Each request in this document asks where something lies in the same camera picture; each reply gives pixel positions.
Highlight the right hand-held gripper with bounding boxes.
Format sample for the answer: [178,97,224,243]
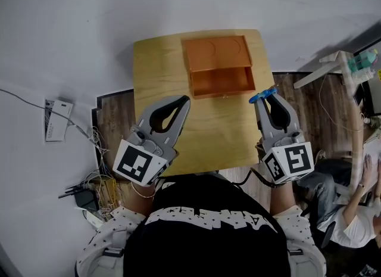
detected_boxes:
[252,93,315,185]

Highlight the green bottle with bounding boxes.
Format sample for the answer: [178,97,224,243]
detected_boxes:
[346,48,379,74]

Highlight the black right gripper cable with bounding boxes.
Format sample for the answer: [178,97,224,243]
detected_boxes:
[232,167,275,188]

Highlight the person's torso in black top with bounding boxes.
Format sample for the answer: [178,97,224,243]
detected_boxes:
[76,174,327,277]

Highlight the black office chair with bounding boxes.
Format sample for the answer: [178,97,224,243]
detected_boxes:
[300,201,338,250]

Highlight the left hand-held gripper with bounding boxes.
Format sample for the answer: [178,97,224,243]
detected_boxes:
[112,94,191,188]

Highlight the person's left forearm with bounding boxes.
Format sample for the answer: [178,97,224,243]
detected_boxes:
[130,180,157,214]

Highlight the thin gold bracelet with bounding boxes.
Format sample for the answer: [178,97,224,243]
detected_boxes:
[130,182,157,200]

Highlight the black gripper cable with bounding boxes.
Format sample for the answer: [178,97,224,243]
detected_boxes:
[154,177,168,194]
[232,167,275,188]

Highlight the small white bottle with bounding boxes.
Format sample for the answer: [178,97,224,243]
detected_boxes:
[352,69,374,82]

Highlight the thin white hanging cable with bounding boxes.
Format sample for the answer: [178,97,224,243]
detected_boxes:
[317,73,358,134]

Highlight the white curved desk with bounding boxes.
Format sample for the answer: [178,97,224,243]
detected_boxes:
[293,51,381,205]

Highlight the tangled bundle of cables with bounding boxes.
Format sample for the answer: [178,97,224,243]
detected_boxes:
[83,125,126,223]

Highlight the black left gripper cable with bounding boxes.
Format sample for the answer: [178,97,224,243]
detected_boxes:
[154,177,168,194]

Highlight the blue-handled scissors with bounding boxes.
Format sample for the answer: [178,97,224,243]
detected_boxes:
[248,87,279,104]

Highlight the white router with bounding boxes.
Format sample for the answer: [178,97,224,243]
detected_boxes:
[74,207,105,229]

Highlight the orange wooden drawer box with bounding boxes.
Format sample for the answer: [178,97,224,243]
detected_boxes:
[180,35,257,100]

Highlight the white wall socket box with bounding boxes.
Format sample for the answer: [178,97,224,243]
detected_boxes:
[44,98,74,143]

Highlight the thin grey wall cable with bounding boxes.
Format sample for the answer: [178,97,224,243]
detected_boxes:
[0,88,93,140]

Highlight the black router with antennas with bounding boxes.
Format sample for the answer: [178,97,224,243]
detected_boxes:
[58,185,101,213]

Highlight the person's right forearm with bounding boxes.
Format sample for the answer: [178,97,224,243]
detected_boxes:
[269,180,298,214]

